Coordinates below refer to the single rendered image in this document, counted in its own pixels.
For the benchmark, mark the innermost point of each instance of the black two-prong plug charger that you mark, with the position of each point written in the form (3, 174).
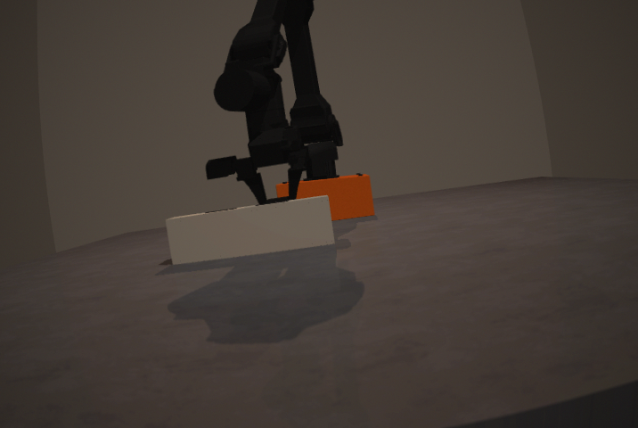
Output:
(279, 199)

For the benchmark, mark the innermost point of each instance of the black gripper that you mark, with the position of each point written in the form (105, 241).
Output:
(262, 121)

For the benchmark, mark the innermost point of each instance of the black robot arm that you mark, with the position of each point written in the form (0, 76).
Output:
(249, 82)

